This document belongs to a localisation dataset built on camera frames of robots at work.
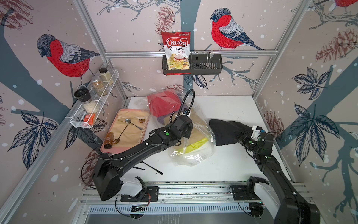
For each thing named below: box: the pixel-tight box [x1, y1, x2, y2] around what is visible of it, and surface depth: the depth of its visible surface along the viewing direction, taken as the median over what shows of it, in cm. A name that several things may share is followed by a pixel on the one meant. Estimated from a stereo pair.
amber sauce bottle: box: [103, 131, 115, 150], surface depth 93 cm
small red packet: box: [83, 113, 96, 126], surface depth 67 cm
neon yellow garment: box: [185, 137, 209, 154], surface depth 92 cm
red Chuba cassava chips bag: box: [161, 31, 192, 76], surface depth 85 cm
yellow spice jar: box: [98, 67, 114, 86], surface depth 83 cm
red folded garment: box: [147, 89, 182, 118], surface depth 105 cm
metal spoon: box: [112, 124, 129, 145], surface depth 95 cm
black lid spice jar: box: [73, 88, 100, 114], surface depth 66 cm
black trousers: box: [208, 119, 254, 146], surface depth 87 cm
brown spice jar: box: [91, 78, 108, 97], surface depth 76 cm
